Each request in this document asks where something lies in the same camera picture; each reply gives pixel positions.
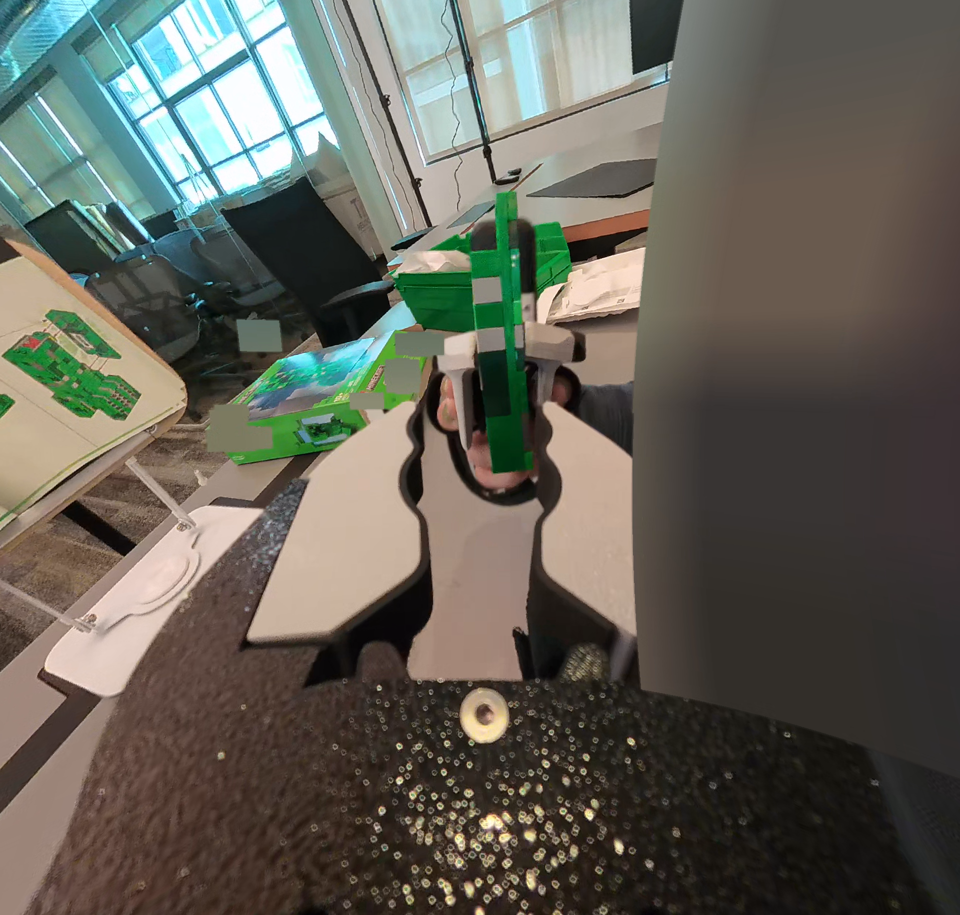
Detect green toy box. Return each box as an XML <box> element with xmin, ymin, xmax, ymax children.
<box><xmin>225</xmin><ymin>330</ymin><xmax>432</xmax><ymax>466</ymax></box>

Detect person's right forearm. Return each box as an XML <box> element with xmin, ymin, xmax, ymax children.
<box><xmin>573</xmin><ymin>378</ymin><xmax>637</xmax><ymax>457</ymax></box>

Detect grey desk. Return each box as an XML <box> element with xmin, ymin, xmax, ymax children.
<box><xmin>0</xmin><ymin>300</ymin><xmax>639</xmax><ymax>841</ymax></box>

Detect white book stand base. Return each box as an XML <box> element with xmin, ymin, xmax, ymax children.
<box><xmin>43</xmin><ymin>506</ymin><xmax>265</xmax><ymax>699</ymax></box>

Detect grey mesh office chair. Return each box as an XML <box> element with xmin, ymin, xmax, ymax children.
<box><xmin>86</xmin><ymin>255</ymin><xmax>207</xmax><ymax>365</ymax></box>
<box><xmin>161</xmin><ymin>226</ymin><xmax>264</xmax><ymax>309</ymax></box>

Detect black light stand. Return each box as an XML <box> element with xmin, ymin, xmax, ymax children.
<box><xmin>438</xmin><ymin>0</ymin><xmax>500</xmax><ymax>185</ymax></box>
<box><xmin>322</xmin><ymin>0</ymin><xmax>432</xmax><ymax>230</ymax></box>

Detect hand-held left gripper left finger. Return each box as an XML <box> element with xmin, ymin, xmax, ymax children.
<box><xmin>246</xmin><ymin>399</ymin><xmax>436</xmax><ymax>648</ymax></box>

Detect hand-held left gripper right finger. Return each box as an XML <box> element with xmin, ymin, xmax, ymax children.
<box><xmin>527</xmin><ymin>401</ymin><xmax>639</xmax><ymax>680</ymax></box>

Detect black desk mat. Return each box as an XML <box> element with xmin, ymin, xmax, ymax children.
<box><xmin>525</xmin><ymin>157</ymin><xmax>661</xmax><ymax>200</ymax></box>

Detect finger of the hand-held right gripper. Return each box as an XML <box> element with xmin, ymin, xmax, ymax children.
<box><xmin>521</xmin><ymin>321</ymin><xmax>588</xmax><ymax>408</ymax></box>
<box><xmin>437</xmin><ymin>332</ymin><xmax>485</xmax><ymax>451</ymax></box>

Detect green plastic bin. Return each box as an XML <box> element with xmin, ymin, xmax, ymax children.
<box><xmin>393</xmin><ymin>221</ymin><xmax>573</xmax><ymax>331</ymax></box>

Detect grey table with wooden edge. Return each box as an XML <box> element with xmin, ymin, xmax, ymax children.
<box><xmin>386</xmin><ymin>131</ymin><xmax>665</xmax><ymax>256</ymax></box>

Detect person's right hand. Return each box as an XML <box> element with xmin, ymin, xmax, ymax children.
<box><xmin>435</xmin><ymin>371</ymin><xmax>582</xmax><ymax>498</ymax></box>

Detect large glass window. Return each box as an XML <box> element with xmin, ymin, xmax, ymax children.
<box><xmin>366</xmin><ymin>0</ymin><xmax>672</xmax><ymax>168</ymax></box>
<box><xmin>0</xmin><ymin>0</ymin><xmax>346</xmax><ymax>204</ymax></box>

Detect crumpled white paper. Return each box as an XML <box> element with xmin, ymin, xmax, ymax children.
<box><xmin>401</xmin><ymin>249</ymin><xmax>470</xmax><ymax>275</ymax></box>

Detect white paper sheets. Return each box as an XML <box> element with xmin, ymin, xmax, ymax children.
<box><xmin>543</xmin><ymin>247</ymin><xmax>648</xmax><ymax>325</ymax></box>

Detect green toy brick assembly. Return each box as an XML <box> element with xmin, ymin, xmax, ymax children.
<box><xmin>471</xmin><ymin>191</ymin><xmax>537</xmax><ymax>475</ymax></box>

